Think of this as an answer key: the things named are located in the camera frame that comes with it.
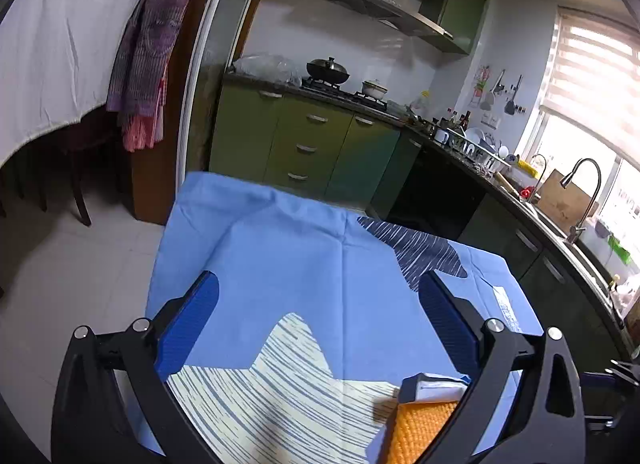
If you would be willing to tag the hanging kitchen utensils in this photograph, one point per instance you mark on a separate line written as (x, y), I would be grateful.
(509, 106)

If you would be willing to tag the white cooking pot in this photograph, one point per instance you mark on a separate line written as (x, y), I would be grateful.
(374, 88)

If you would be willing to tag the row of condiment bottles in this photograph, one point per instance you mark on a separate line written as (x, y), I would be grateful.
(452, 121)

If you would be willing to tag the black gas stove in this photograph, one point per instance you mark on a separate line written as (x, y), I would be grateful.
(345, 94)

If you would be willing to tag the white sliding door frame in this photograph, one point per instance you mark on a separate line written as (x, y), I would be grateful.
(205, 59)

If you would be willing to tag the blue printed tablecloth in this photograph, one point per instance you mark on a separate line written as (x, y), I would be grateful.
(300, 254)

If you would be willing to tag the dark sink cabinets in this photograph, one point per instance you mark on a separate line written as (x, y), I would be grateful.
(440, 194)

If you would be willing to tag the tall steel kitchen faucet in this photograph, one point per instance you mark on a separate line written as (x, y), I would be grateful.
(595, 179)

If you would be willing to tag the dish rack with dishes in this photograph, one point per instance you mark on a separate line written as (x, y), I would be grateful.
(475, 149)

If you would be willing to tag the striped window blind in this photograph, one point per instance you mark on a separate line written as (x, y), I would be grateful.
(595, 89)

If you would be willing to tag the brown cutting board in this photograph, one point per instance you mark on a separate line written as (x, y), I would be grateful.
(562, 201)

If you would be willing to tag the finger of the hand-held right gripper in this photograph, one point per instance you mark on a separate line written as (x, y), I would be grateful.
(602, 424)
(600, 379)

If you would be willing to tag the blue and white box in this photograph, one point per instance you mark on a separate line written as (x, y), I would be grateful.
(430, 388)

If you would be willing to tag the green base cabinets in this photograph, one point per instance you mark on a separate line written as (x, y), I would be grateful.
(310, 144)

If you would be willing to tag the orange textured pad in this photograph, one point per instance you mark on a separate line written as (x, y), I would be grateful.
(417, 431)

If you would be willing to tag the clear plastic bag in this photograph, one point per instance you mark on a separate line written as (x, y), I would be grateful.
(265, 69)

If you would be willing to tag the small steel faucet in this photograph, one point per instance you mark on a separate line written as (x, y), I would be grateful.
(543, 166)

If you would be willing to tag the dark wooden chair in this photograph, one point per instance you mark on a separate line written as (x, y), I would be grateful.
(80, 159)

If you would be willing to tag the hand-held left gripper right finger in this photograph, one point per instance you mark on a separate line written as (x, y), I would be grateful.
(447, 319)

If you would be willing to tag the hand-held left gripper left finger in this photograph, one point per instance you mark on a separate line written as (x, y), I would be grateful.
(192, 319)

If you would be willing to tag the black wok with lid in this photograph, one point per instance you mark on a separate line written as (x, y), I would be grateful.
(327, 70)

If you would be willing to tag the purple checked hanging apron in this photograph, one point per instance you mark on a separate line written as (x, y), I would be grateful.
(150, 54)

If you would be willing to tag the plastic oil bottle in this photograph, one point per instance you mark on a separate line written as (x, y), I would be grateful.
(421, 104)

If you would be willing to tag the green sponge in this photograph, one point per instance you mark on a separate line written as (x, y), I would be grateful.
(619, 249)

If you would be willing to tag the white tablecloth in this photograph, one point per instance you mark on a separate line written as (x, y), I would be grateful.
(65, 34)

